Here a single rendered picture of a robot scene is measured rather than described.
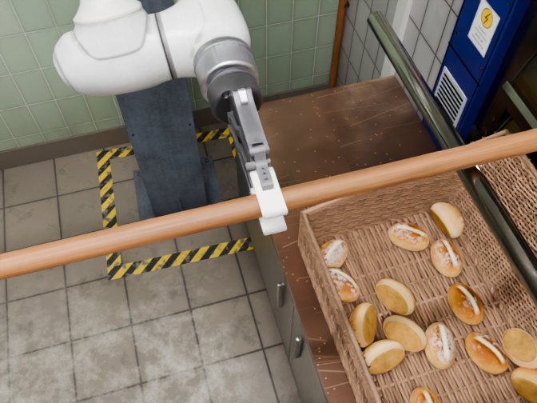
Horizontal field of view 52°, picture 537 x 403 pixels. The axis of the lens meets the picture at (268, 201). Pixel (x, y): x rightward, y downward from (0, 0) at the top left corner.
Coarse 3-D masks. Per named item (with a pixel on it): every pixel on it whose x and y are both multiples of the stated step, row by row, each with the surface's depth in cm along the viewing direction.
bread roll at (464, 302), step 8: (456, 288) 123; (464, 288) 122; (448, 296) 124; (456, 296) 122; (464, 296) 121; (472, 296) 120; (456, 304) 122; (464, 304) 120; (472, 304) 120; (480, 304) 121; (456, 312) 122; (464, 312) 120; (472, 312) 120; (480, 312) 120; (464, 320) 121; (472, 320) 120; (480, 320) 120
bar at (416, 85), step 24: (384, 24) 90; (384, 48) 89; (408, 72) 84; (432, 96) 81; (432, 120) 79; (456, 144) 76; (480, 192) 72; (504, 216) 70; (504, 240) 68; (528, 264) 66; (528, 288) 65
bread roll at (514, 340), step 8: (512, 328) 118; (504, 336) 118; (512, 336) 117; (520, 336) 116; (528, 336) 115; (504, 344) 117; (512, 344) 116; (520, 344) 115; (528, 344) 114; (536, 344) 114; (512, 352) 115; (520, 352) 114; (528, 352) 113; (536, 352) 112; (512, 360) 115; (520, 360) 113; (528, 360) 112; (536, 360) 112; (528, 368) 113; (536, 368) 113
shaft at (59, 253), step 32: (416, 160) 71; (448, 160) 71; (480, 160) 72; (288, 192) 68; (320, 192) 68; (352, 192) 69; (128, 224) 66; (160, 224) 66; (192, 224) 66; (224, 224) 67; (0, 256) 63; (32, 256) 63; (64, 256) 64; (96, 256) 65
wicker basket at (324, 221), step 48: (384, 192) 125; (432, 192) 133; (528, 192) 116; (384, 240) 135; (432, 240) 135; (480, 240) 130; (528, 240) 117; (432, 288) 128; (480, 288) 128; (336, 336) 118; (384, 336) 121; (384, 384) 116; (432, 384) 116; (480, 384) 116
